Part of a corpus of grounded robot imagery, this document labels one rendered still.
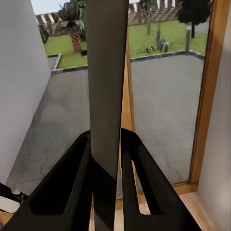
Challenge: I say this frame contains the poster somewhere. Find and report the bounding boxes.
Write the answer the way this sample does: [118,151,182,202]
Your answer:
[85,0,129,231]

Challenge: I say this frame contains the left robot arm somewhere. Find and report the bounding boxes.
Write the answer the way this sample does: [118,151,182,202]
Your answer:
[0,183,28,214]

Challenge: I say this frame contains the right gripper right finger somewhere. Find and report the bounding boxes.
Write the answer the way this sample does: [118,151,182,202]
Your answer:
[121,128,202,231]

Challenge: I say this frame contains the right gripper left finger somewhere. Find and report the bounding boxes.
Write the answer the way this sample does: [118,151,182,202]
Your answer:
[1,130,94,231]

